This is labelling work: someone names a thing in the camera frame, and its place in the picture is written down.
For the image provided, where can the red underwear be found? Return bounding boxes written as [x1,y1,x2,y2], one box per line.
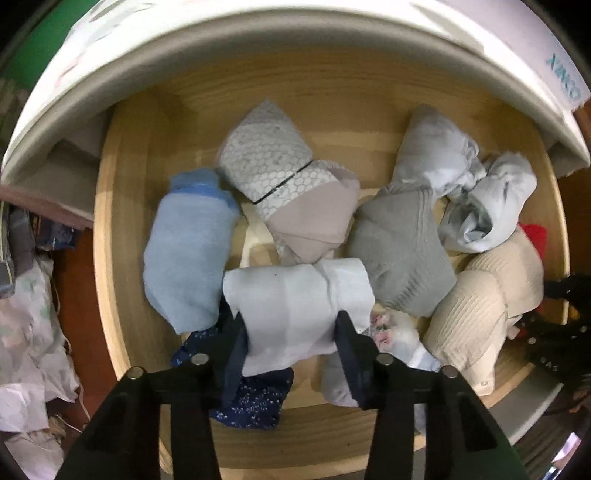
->
[518,223,549,259]

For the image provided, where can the light blue rolled underwear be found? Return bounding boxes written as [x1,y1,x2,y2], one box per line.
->
[143,168,241,335]

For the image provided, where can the pale blue-grey sock roll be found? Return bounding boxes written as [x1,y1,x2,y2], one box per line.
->
[392,104,488,199]

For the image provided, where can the cream cloth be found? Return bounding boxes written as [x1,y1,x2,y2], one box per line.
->
[240,203,296,268]

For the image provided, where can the pale lilac underwear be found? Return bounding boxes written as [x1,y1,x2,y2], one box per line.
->
[318,351,365,408]

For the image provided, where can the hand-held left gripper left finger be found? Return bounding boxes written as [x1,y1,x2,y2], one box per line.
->
[55,311,252,480]

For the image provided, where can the navy floral lace underwear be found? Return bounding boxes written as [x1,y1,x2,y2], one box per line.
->
[171,295,295,431]

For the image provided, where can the cream ribbed sock roll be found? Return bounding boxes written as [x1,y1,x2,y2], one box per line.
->
[422,228,546,398]

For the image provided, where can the pile of white printed bags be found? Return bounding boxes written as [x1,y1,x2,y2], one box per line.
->
[0,256,86,462]

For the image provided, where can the grey knitted sock roll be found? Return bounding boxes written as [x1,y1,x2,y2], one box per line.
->
[347,182,459,318]

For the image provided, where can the stack of folded fabrics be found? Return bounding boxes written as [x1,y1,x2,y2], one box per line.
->
[0,200,79,298]

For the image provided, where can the white pink floral underwear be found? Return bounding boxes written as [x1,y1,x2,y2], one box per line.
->
[369,308,441,372]

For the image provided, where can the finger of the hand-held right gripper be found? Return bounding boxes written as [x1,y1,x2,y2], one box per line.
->
[545,274,591,306]
[510,314,591,372]

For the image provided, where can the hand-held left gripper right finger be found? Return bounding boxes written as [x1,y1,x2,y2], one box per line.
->
[335,310,529,480]

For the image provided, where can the wooden drawer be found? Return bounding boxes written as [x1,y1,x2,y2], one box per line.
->
[92,55,571,480]

